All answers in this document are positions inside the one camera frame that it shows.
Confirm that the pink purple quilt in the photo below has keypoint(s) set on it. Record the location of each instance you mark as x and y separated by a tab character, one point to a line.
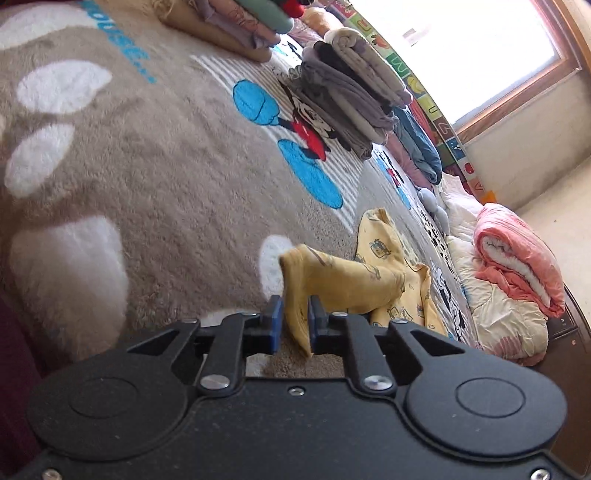
411	174

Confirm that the cartoon mouse printed blanket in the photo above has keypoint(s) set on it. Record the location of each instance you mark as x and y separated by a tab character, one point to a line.
161	184

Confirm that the cream floral quilt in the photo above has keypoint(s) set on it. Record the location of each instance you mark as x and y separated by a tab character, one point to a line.
498	323

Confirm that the person's maroon garment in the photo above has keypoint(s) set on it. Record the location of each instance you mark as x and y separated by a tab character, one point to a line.
16	378

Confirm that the stack of folded pastel clothes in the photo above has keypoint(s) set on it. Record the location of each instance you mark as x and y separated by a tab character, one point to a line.
240	27

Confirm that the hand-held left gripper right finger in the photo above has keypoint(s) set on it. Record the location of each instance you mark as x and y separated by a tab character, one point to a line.
315	323

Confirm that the pink folded quilt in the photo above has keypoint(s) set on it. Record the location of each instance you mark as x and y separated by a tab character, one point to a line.
512	240

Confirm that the blue folded blanket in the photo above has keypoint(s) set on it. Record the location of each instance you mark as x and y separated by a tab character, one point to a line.
422	147

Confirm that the orange printed pillow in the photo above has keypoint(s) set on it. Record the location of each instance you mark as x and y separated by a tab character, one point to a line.
321	18

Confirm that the yellow printed pants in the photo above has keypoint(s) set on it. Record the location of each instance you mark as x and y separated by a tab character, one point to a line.
369	277

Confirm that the colourful alphabet play mat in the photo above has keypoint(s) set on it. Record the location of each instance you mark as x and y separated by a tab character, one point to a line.
443	124

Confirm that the dark wooden headboard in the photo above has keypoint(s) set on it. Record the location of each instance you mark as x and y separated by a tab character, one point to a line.
565	350

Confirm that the grey plush toy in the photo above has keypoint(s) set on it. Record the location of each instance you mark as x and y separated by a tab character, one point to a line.
434	203

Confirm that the window with wooden frame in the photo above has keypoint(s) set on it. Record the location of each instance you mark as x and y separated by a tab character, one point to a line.
461	46

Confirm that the stack of folded grey clothes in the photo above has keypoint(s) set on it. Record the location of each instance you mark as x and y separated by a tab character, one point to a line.
351	101

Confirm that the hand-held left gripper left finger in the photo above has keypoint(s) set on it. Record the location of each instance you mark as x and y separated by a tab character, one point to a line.
276	323

